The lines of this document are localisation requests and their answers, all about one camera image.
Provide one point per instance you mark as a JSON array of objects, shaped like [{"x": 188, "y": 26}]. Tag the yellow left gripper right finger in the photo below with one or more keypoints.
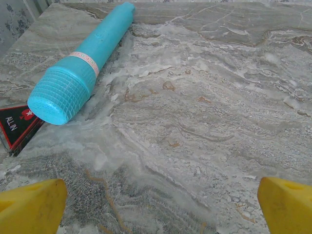
[{"x": 287, "y": 209}]

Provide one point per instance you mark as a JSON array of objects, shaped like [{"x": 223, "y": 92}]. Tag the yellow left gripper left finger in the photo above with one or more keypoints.
[{"x": 31, "y": 207}]

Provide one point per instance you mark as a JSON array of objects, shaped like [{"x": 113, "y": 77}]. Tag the black red triangle token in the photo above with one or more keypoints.
[{"x": 17, "y": 126}]

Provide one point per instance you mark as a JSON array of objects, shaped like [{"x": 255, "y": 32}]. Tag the teal toy microphone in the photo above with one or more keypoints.
[{"x": 80, "y": 68}]

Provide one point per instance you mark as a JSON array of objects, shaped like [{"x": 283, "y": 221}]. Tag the aluminium frame post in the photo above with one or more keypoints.
[{"x": 40, "y": 6}]

